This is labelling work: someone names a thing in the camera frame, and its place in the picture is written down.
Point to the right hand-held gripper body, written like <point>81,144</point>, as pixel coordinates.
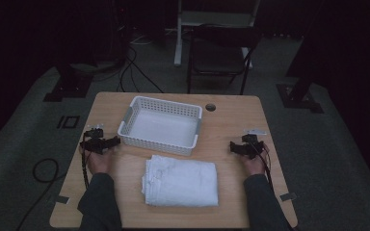
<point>252,146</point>

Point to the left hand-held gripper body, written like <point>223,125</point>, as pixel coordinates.
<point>93,143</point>

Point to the person's right hand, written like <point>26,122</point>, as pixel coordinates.
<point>254,165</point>

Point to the black folding chair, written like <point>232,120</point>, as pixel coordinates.
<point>218,57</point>

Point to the grey tape piece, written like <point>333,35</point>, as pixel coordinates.
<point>287,196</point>
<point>62,199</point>

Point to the black stand base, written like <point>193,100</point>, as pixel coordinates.
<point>69,86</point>
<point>298,96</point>

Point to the folded white towel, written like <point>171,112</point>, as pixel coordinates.
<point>181,181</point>

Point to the white plastic basket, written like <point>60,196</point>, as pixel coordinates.
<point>162,128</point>

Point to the person's left hand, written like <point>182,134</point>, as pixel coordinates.
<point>100,162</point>

